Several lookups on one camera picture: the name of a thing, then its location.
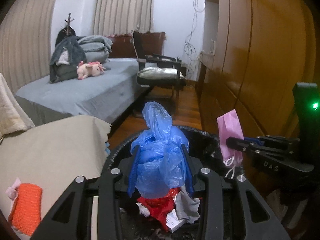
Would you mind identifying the grey cloth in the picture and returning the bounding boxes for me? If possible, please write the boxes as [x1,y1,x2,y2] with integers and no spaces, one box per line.
[175,185,201,224]

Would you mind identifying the pink pig plush toy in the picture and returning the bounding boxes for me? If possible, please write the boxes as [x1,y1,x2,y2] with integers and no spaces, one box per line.
[76,61,106,80]

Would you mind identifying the wooden coat rack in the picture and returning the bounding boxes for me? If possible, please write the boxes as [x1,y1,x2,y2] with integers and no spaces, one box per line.
[55,13,76,46]

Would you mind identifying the left beige curtain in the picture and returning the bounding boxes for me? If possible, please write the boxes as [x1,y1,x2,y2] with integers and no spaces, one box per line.
[1,0,56,93]

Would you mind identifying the silver seat cushion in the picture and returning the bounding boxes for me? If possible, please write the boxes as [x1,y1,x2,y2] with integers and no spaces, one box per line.
[137,67,178,80]

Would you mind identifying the wooden wardrobe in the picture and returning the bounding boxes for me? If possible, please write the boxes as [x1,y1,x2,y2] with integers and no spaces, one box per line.
[199,0,319,137]

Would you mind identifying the pink face mask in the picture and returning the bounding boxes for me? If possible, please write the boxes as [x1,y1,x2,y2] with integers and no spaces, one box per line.
[216,109,245,167]

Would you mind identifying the black cantilever chair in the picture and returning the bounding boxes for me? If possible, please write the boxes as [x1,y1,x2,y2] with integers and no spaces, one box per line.
[132,31,187,117]

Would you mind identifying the beige curtain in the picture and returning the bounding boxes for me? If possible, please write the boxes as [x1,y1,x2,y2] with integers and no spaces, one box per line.
[93,0,154,36]
[1,0,56,93]

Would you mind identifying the beige quilted blanket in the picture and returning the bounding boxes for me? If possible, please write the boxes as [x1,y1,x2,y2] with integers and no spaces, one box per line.
[0,74,35,138]

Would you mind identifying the folded grey bedding pile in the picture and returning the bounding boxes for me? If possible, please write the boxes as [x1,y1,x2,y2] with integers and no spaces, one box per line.
[57,35,114,81]

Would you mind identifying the white blue medicine box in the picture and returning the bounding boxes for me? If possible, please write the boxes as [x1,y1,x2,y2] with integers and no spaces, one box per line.
[167,209,186,233]

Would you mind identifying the grey bed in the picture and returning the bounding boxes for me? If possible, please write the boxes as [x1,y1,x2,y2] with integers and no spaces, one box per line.
[15,58,148,126]

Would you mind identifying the pink sock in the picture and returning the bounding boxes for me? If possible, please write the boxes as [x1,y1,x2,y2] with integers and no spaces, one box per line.
[5,178,21,200]

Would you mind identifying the blue plastic bag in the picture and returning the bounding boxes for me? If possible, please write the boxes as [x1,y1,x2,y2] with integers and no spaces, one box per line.
[131,101,189,199]

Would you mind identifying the dark wooden headboard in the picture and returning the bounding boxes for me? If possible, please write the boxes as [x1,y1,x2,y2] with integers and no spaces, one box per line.
[107,31,167,59]

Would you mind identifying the right beige curtain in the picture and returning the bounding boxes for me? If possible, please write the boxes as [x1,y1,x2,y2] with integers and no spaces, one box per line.
[93,0,154,36]

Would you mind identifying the red cloth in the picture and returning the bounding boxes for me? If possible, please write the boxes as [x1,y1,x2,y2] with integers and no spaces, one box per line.
[137,188,180,232]

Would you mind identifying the white tissue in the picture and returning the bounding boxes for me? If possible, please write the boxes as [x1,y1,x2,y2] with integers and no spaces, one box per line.
[136,203,150,217]

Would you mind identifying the hanging white cables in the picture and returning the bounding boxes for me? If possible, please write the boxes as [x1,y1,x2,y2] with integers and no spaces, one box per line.
[183,0,207,81]

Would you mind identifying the black lined trash bin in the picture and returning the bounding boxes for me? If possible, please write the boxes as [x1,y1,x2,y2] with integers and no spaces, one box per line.
[101,125,245,240]

